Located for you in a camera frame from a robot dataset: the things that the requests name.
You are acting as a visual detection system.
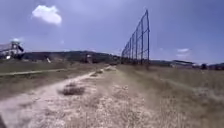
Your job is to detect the tall metal mesh fence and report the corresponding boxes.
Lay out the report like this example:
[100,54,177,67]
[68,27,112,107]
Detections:
[120,9,151,66]

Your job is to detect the dry grass field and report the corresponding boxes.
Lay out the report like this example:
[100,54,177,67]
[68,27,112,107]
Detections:
[0,61,224,128]

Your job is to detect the pale dirt path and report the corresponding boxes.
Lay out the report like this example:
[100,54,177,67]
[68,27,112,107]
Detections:
[0,65,118,128]

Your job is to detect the low long building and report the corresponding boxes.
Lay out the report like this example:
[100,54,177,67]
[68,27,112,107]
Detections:
[170,59,197,69]

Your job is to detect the pale concrete strip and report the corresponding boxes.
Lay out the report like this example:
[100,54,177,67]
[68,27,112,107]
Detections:
[0,67,68,77]

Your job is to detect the metal frame structure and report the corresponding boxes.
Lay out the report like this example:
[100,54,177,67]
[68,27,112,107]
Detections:
[0,40,26,61]

